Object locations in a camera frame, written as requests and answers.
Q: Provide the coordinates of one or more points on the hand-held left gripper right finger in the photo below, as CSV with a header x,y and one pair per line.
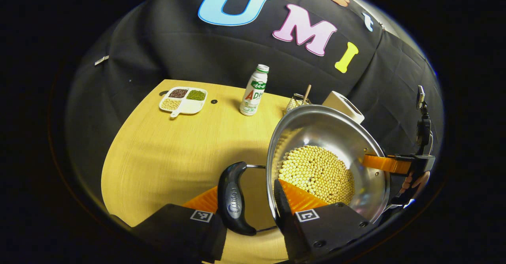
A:
x,y
286,224

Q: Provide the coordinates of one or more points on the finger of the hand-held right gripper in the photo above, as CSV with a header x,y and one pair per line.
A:
x,y
383,163

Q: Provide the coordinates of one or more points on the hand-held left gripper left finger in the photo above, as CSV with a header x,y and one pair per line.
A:
x,y
178,232

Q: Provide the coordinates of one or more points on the steel pot with yellow beans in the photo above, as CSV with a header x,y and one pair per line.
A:
x,y
316,137

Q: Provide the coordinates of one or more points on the white toaster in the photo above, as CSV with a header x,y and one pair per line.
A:
x,y
340,102

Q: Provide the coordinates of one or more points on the wooden stick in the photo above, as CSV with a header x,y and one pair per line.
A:
x,y
306,94

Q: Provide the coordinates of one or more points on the white divided bean dish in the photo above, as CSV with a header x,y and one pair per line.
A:
x,y
189,106

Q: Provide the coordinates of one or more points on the white drink bottle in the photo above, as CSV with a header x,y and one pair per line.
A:
x,y
253,94

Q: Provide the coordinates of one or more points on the silver metal clip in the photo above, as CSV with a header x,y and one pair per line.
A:
x,y
101,60

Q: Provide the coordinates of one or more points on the black backdrop cloth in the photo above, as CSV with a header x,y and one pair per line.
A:
x,y
158,38

